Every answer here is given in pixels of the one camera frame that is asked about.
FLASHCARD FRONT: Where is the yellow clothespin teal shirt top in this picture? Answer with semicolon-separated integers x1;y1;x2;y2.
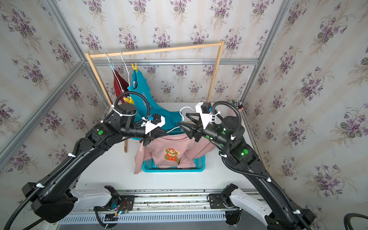
131;63;138;73

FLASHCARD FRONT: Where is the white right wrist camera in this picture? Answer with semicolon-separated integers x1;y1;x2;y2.
195;102;220;129

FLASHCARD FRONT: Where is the dark red t-shirt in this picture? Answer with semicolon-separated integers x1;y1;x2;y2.
113;70;129;97

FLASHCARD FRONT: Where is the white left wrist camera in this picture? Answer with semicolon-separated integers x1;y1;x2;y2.
141;114;166;134

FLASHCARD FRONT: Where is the yellow clothespin teal shirt lower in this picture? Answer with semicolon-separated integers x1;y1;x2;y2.
123;96;135;104

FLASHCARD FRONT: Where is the yellow clothespin teal shirt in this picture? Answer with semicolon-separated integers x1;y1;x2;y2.
131;63;138;73
123;96;135;104

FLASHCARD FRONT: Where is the white wire hanger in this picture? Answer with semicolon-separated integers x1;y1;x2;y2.
167;106;194;133

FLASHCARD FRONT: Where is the white hanger of red shirt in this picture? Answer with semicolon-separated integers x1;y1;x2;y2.
105;53;125;96

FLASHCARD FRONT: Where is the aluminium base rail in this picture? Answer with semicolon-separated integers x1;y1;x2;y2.
50;188;291;225

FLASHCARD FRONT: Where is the pink pen cup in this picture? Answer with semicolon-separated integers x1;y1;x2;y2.
229;100;244;117

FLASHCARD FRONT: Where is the teal perforated plastic basket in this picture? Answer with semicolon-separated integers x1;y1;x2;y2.
141;155;206;173

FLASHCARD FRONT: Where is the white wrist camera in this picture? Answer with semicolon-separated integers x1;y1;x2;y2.
141;114;166;134
195;102;220;129

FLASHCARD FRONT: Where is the pink t-shirt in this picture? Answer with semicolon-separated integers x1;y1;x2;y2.
134;134;215;174

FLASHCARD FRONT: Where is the teal t-shirt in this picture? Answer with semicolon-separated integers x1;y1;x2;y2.
128;70;184;135

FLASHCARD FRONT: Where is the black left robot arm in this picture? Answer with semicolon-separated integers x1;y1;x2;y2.
4;91;167;230

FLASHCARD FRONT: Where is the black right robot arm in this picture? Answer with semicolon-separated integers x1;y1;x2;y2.
178;101;315;230

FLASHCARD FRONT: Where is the white hanger of teal shirt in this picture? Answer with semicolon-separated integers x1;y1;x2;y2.
120;51;131;86

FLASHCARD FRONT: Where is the wooden clothes rack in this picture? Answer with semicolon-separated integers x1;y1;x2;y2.
85;39;225;153

